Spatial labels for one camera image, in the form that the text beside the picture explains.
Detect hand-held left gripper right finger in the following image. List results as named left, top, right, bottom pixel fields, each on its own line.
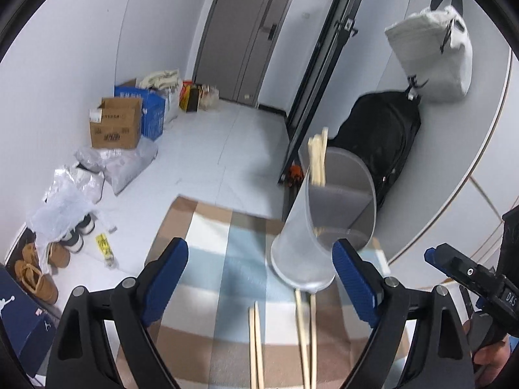
left=332, top=238, right=476, bottom=389

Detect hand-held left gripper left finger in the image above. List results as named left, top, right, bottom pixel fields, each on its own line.
left=45, top=237, right=189, bottom=389

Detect translucent plastic utensil holder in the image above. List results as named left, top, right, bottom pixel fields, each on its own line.
left=270, top=148, right=378, bottom=293

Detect wooden chopstick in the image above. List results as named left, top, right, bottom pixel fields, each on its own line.
left=310, top=292, right=318, bottom=389
left=248, top=307, right=259, bottom=389
left=294, top=289, right=312, bottom=389
left=253, top=302, right=265, bottom=389

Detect bundle of wooden chopsticks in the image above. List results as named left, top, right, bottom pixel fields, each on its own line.
left=307, top=127, right=330, bottom=187

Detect person's right hand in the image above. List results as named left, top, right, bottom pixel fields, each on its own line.
left=474, top=337, right=516, bottom=388

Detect yellow packet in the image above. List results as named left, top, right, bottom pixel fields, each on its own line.
left=95, top=233, right=116, bottom=268

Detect checkered blue brown mat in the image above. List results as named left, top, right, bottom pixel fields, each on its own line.
left=115, top=196, right=410, bottom=389

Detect brown slipper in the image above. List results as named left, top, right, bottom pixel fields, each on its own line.
left=46, top=243, right=71, bottom=268
left=15, top=261, right=58, bottom=304
left=22, top=243, right=43, bottom=268

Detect orange black tool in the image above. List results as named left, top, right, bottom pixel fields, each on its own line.
left=285, top=164, right=305, bottom=188

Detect clear plastic bags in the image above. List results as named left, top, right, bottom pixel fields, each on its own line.
left=26, top=166, right=106, bottom=248

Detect black backpack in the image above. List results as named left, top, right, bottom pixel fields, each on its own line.
left=326, top=91, right=422, bottom=211

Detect dark blue shoe box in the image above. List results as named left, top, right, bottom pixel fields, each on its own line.
left=0, top=265, right=57, bottom=377

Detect brown cardboard box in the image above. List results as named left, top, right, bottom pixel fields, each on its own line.
left=89, top=97, right=143, bottom=149

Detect blue cardboard box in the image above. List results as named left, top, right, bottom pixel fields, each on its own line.
left=114, top=84, right=166, bottom=142

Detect yellow black paper bag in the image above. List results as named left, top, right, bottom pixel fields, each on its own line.
left=179, top=81, right=200, bottom=112

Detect brown paper bag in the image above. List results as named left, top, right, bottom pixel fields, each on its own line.
left=198, top=84, right=220, bottom=110

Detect light grey fabric bag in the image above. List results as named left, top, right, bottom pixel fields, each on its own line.
left=384, top=6, right=474, bottom=104

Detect cream fabric bundle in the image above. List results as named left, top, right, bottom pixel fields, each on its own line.
left=140, top=69, right=180, bottom=90

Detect grey door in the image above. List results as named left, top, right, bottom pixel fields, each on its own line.
left=194, top=0, right=305, bottom=104

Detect black door frame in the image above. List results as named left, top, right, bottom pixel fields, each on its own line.
left=278, top=0, right=368, bottom=185

